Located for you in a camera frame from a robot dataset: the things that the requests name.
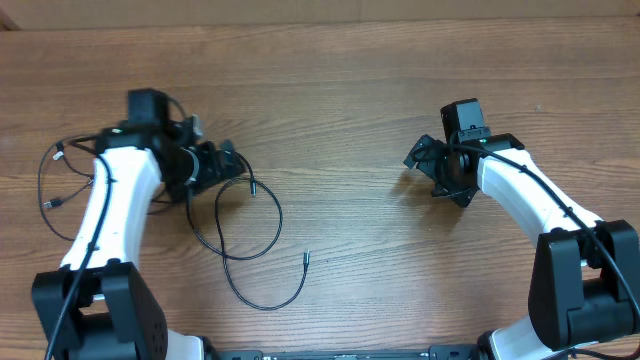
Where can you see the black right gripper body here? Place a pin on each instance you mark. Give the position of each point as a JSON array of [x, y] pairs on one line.
[[438, 165]]

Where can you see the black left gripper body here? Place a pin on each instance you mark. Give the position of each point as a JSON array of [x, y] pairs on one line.
[[197, 168]]

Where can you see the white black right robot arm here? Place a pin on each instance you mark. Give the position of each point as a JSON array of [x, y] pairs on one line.
[[584, 286]]

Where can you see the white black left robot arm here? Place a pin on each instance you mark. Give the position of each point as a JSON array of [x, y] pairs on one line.
[[97, 305]]

